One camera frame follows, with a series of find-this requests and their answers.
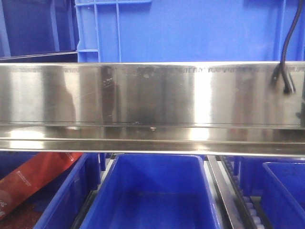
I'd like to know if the white roller track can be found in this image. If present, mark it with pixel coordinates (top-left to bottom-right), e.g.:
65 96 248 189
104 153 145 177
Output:
220 156 265 229

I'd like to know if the steel shelf divider bar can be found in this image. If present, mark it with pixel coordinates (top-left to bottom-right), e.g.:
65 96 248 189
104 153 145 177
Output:
207 155 244 229

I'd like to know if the blue bin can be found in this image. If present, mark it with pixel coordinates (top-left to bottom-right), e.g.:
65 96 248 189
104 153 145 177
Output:
234 156 305 229
0 152 104 229
81 154 221 229

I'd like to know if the dark blue crate upper left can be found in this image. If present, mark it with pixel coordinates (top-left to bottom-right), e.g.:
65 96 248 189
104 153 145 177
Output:
0 0 79 58

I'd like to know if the blue bin right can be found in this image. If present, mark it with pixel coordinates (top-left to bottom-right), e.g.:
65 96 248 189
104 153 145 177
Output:
234 156 305 229

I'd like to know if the blue bin centre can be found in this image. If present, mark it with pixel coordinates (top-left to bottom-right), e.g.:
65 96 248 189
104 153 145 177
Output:
81 154 221 229

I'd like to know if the stainless steel shelf rail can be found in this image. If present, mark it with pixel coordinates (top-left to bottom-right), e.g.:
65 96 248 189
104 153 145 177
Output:
0 62 305 157

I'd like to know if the blue bin left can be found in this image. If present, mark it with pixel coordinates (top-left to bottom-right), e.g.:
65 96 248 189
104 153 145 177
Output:
0 152 104 229

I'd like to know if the large blue ribbed crate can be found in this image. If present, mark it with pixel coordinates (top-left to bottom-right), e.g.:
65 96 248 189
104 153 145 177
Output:
75 0 298 62

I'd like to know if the black cable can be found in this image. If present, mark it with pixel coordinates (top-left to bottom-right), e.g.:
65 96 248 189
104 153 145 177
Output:
279 0 303 94

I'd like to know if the red packaging bag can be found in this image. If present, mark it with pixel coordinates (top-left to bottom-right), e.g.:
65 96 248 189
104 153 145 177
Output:
0 152 82 219

